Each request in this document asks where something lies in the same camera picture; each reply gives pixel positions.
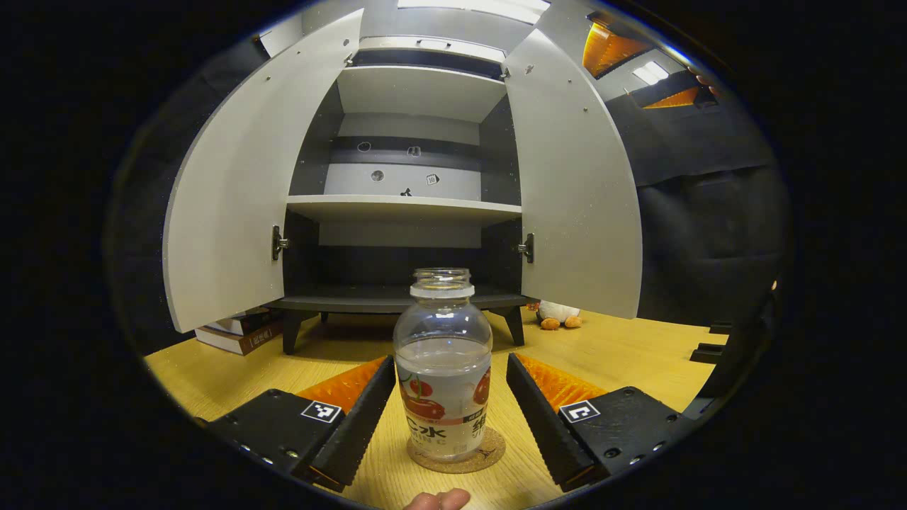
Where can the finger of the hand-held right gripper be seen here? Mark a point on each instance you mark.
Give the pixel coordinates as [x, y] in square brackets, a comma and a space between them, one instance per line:
[684, 98]
[609, 49]

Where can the grey open-shelf cabinet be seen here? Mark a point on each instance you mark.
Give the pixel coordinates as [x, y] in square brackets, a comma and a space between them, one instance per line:
[418, 92]

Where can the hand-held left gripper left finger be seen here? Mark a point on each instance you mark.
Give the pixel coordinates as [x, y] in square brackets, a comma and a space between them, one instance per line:
[358, 425]

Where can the round cork coaster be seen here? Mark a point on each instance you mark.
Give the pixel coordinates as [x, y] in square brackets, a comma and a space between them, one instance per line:
[492, 453]

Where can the clear bottle red label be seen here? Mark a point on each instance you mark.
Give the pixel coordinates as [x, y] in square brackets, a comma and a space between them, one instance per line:
[443, 368]

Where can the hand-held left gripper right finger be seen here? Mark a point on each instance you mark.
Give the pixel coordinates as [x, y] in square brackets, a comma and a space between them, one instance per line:
[542, 425]

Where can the rectangular ceiling light panel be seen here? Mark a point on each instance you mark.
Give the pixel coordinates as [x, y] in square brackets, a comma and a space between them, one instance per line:
[489, 7]
[650, 73]

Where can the white plush toy orange feet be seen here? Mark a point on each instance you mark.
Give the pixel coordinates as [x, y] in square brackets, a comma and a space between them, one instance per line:
[558, 312]

